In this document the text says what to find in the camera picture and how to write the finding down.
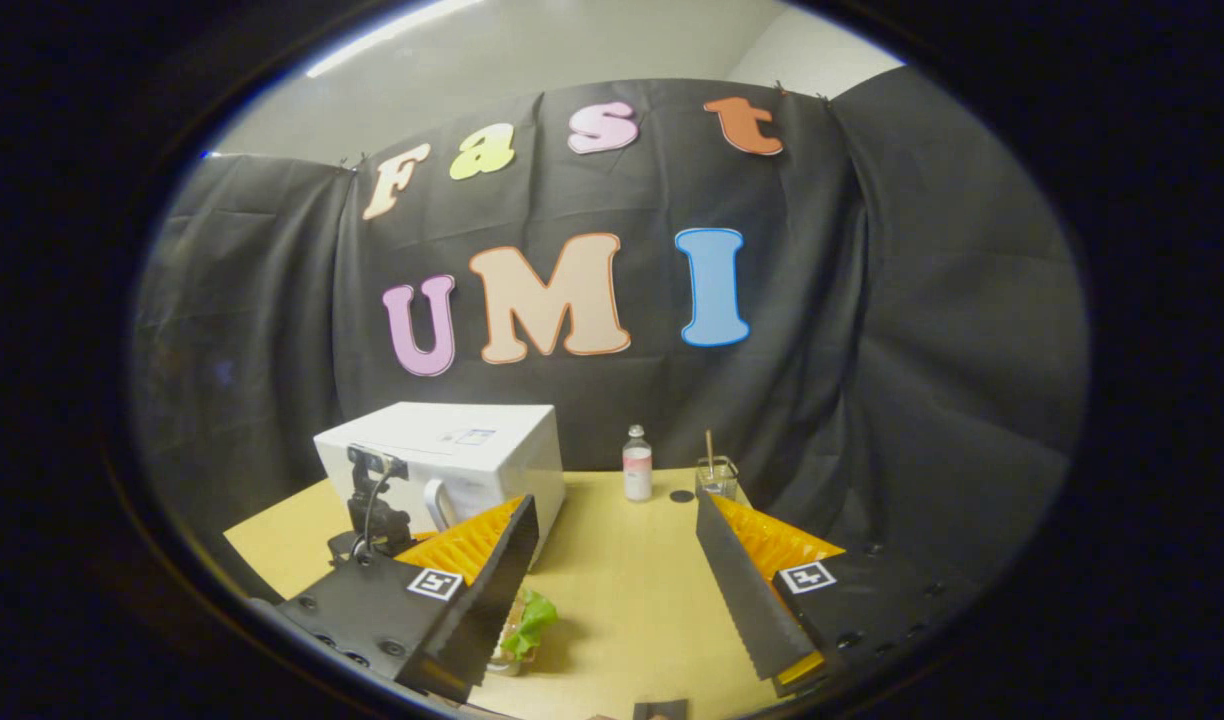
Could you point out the lettuce sandwich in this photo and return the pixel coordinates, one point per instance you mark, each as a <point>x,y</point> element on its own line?
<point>534,615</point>

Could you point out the wooden stick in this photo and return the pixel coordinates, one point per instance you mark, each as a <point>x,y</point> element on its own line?
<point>710,448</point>

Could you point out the small bottle with pink label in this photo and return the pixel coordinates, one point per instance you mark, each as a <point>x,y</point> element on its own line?
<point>637,470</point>

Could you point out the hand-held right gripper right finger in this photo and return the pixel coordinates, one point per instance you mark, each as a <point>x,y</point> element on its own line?
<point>742,600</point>

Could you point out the black backdrop cloth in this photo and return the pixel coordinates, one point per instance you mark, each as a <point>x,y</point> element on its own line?
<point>922,350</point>

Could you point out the white microwave oven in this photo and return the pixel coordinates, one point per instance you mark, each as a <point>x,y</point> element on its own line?
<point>492,450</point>

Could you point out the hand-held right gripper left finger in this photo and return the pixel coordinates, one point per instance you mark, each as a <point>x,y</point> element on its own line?
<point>492,600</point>

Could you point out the small clear cup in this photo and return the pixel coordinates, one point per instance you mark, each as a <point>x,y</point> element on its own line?
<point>717,480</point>

